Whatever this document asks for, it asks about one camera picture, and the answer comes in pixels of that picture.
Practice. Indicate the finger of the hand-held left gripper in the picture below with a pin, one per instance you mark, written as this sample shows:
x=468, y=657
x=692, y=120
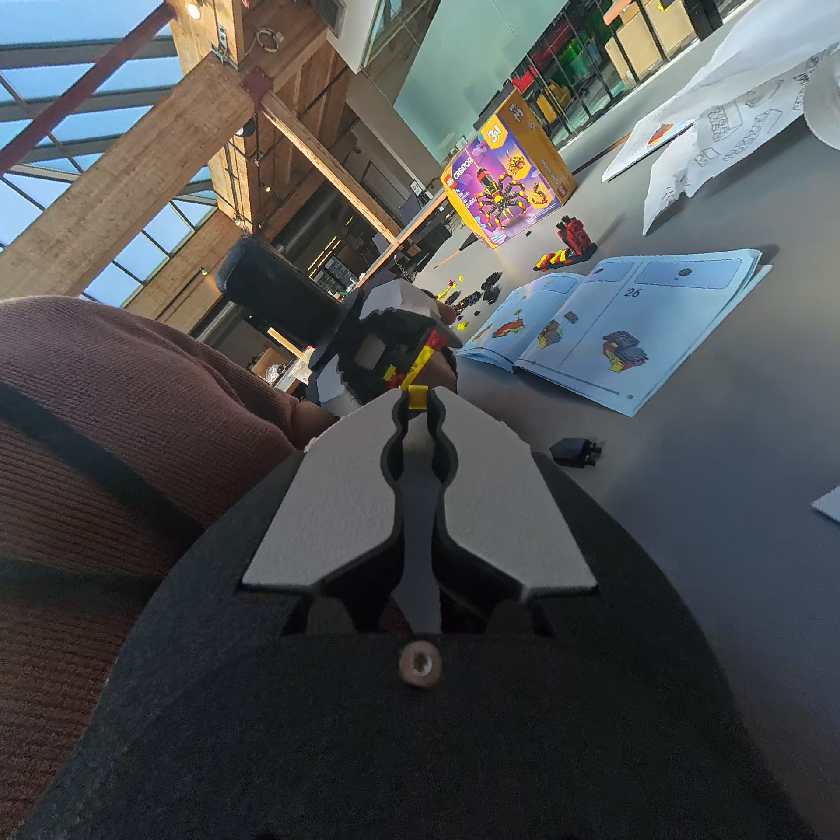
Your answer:
x=400, y=298
x=338, y=394

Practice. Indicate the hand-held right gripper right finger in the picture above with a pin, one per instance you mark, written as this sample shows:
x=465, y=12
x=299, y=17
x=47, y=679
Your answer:
x=512, y=512

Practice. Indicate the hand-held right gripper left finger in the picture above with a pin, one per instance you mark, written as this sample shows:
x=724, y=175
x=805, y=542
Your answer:
x=328, y=512

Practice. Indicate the red yellow black brick assembly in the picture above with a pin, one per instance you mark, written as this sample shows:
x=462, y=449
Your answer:
x=433, y=341

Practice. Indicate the tiny yellow brick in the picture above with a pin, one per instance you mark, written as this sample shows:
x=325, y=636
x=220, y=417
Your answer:
x=417, y=398

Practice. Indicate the person's left forearm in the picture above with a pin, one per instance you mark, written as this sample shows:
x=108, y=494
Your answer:
x=131, y=354

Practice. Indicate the grey desk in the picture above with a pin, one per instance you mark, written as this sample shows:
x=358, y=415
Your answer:
x=689, y=459

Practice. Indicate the person's left hand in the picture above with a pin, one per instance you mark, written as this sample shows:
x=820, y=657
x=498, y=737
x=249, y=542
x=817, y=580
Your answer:
x=315, y=420

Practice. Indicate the wooden background table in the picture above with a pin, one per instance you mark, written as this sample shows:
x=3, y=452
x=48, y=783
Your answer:
x=407, y=234

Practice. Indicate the black wedge piece with clips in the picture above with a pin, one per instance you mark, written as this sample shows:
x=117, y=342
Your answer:
x=568, y=451

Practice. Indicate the scattered pile of small bricks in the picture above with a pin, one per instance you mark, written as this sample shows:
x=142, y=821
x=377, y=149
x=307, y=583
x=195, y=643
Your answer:
x=489, y=289

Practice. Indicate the black orange pen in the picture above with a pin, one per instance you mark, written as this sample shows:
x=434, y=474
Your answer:
x=474, y=241

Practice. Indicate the slanted wooden brace beam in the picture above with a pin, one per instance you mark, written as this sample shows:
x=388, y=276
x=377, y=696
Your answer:
x=328, y=167

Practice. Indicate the purple yellow toy box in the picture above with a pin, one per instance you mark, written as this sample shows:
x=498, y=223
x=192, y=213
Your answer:
x=499, y=190

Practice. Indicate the large wooden roof beam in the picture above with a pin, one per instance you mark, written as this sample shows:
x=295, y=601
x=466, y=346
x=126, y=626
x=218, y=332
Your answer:
x=118, y=197

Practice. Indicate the striped red yellow brick model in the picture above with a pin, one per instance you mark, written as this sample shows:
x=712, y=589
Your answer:
x=574, y=236

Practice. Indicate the blue instruction booklet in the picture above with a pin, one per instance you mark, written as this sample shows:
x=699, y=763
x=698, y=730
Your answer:
x=656, y=308

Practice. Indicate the red steel beam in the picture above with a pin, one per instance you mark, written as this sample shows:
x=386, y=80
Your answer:
x=85, y=92

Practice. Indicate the shelf with coloured bins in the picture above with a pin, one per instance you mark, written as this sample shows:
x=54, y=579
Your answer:
x=577, y=72

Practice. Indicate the white booklet with red picture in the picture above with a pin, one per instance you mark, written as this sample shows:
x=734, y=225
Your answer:
x=646, y=148

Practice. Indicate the person's brown knit sweater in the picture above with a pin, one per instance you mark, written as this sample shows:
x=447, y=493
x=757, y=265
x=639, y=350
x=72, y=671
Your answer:
x=52, y=623

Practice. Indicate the pale paper sheet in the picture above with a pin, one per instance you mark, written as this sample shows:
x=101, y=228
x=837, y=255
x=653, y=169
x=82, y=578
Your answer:
x=830, y=506

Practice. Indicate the crumpled white printed paper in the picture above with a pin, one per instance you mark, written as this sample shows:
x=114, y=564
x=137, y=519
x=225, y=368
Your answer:
x=735, y=124

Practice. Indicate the white round object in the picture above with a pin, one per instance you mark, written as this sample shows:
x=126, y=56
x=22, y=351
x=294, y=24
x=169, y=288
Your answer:
x=827, y=105

